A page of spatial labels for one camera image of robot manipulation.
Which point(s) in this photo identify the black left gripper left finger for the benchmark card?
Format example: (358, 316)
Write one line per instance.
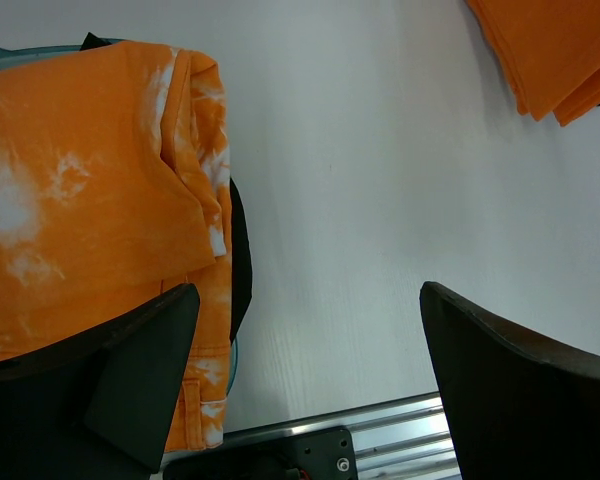
(99, 404)

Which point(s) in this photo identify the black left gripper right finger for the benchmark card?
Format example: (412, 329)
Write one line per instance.
(519, 404)

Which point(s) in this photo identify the plain orange trousers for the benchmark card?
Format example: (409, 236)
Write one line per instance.
(549, 52)

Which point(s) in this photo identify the orange tie-dye garment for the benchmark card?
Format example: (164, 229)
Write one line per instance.
(114, 188)

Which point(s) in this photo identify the aluminium front rail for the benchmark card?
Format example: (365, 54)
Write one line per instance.
(406, 438)

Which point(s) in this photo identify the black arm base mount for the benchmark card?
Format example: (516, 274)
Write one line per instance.
(325, 454)

